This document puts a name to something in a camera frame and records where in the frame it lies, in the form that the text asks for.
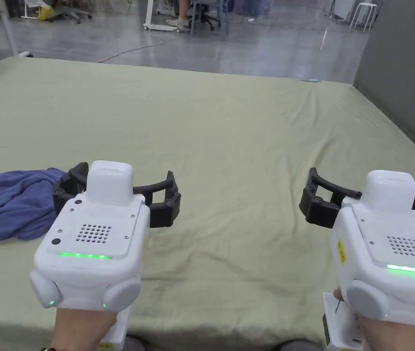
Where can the blue garment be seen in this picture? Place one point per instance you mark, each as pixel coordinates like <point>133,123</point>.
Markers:
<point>6,204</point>

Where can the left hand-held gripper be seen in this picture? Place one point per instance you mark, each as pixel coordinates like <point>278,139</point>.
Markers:
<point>94,252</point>

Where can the person's left hand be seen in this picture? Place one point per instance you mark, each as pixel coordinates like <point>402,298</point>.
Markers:
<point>79,329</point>

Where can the person's right hand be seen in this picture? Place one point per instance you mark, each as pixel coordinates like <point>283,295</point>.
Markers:
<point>386,336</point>

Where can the bed with pale green sheet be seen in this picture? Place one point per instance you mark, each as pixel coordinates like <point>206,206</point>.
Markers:
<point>229,139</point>

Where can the white desk frame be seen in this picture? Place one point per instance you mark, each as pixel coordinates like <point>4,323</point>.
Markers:
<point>152,18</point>

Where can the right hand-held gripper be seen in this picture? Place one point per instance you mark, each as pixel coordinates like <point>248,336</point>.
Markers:
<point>372,263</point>

